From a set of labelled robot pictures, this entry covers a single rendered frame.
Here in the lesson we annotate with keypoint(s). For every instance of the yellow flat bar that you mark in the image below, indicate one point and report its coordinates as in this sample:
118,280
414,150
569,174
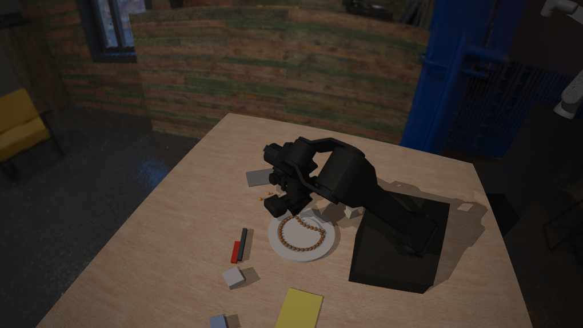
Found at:
300,310

